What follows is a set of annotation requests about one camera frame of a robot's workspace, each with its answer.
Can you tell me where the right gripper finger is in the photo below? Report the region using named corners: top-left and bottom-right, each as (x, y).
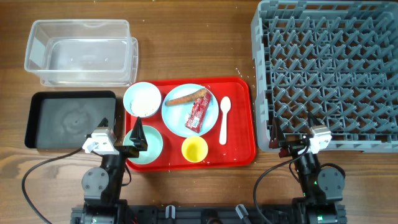
top-left (307, 111), bottom-right (320, 128)
top-left (269, 118), bottom-right (285, 149)

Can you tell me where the light blue rice bowl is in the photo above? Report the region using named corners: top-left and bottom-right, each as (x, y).
top-left (123, 82), bottom-right (162, 118)

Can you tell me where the light blue plate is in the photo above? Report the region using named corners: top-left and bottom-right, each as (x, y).
top-left (162, 83), bottom-right (219, 138)

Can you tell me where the yellow plastic cup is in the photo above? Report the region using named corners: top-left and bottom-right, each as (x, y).
top-left (181, 136), bottom-right (208, 163)

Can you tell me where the white plastic spoon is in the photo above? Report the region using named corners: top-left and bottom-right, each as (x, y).
top-left (219, 96), bottom-right (231, 145)

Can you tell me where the red snack wrapper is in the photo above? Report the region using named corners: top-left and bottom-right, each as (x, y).
top-left (185, 90), bottom-right (212, 133)

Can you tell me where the orange carrot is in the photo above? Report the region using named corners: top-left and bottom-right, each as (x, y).
top-left (165, 88), bottom-right (208, 106)

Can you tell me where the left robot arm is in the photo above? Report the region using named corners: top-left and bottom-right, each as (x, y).
top-left (71, 118), bottom-right (148, 224)

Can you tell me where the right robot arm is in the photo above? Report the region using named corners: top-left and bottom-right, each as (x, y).
top-left (269, 113), bottom-right (348, 224)

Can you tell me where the grey dishwasher rack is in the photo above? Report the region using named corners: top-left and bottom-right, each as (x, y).
top-left (251, 1), bottom-right (397, 153)

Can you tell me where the mint green empty bowl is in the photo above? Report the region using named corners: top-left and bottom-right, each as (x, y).
top-left (129, 125), bottom-right (163, 165)

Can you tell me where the red serving tray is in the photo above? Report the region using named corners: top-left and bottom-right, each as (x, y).
top-left (126, 77), bottom-right (256, 172)

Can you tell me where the black tray bin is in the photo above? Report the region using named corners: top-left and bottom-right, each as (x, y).
top-left (24, 90), bottom-right (117, 149)

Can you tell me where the clear plastic bin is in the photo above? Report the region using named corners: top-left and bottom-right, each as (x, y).
top-left (24, 19), bottom-right (139, 87)

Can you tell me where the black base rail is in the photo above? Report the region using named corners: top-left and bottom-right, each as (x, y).
top-left (70, 203), bottom-right (348, 224)

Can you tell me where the left black cable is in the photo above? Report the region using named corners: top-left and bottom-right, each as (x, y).
top-left (21, 147), bottom-right (85, 224)

